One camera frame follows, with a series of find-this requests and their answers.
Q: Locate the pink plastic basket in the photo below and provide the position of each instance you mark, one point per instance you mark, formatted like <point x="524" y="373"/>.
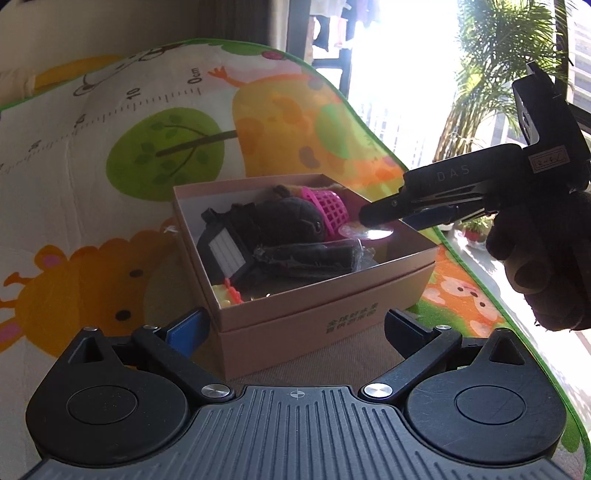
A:
<point x="330" y="205"/>

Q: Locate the black window frame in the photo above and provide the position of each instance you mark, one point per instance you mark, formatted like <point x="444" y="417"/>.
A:
<point x="344" y="69"/>

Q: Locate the dark item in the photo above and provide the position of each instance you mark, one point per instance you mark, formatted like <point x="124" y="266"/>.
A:
<point x="314" y="261"/>

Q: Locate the hanging clothes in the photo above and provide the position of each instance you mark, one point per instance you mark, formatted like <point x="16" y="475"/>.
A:
<point x="328" y="23"/>

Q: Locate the colourful cartoon play mat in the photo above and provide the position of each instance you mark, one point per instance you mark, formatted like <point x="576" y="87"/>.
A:
<point x="138" y="207"/>

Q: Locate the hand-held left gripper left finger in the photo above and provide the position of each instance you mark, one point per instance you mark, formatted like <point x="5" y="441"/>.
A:
<point x="189" y="330"/>

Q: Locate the yellow cat-shaped toy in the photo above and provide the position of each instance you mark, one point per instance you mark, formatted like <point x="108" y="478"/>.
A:
<point x="226" y="295"/>

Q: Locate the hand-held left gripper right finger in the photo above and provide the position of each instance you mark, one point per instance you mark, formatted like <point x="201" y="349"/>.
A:
<point x="406" y="332"/>

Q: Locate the red pot with plant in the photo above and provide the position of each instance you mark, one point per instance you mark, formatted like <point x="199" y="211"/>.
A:
<point x="475" y="235"/>

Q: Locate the long yellow pillow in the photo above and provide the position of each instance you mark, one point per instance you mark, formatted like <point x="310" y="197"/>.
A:
<point x="69" y="74"/>

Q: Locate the black plush toy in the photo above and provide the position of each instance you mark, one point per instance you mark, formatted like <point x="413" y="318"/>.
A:
<point x="286" y="217"/>

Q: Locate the person's right hand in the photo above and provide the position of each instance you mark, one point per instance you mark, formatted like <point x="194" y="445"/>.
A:
<point x="549" y="258"/>

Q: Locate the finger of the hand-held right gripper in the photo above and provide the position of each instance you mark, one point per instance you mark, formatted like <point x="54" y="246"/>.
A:
<point x="434" y="218"/>
<point x="383" y="212"/>

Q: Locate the green palm plant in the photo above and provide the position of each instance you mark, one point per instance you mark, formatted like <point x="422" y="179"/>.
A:
<point x="498" y="46"/>

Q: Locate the pink cardboard box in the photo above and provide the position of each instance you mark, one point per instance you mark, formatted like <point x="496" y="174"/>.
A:
<point x="295" y="332"/>

